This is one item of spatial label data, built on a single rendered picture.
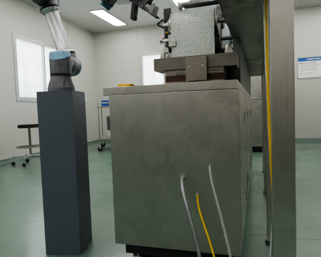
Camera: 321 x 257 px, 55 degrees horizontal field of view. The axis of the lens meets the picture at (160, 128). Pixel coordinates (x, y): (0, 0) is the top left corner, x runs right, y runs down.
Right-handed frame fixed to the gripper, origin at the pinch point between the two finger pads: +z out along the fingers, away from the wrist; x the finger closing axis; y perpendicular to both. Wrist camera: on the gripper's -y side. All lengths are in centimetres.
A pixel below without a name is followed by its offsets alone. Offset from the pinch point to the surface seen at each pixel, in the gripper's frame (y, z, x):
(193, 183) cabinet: -51, 76, -30
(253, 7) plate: 22, 52, -50
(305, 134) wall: 7, 188, 552
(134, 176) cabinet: -68, 51, -30
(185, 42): -1.6, 24.3, -4.4
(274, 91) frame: 1, 77, -81
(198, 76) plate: -11, 46, -26
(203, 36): 6.6, 30.5, -4.4
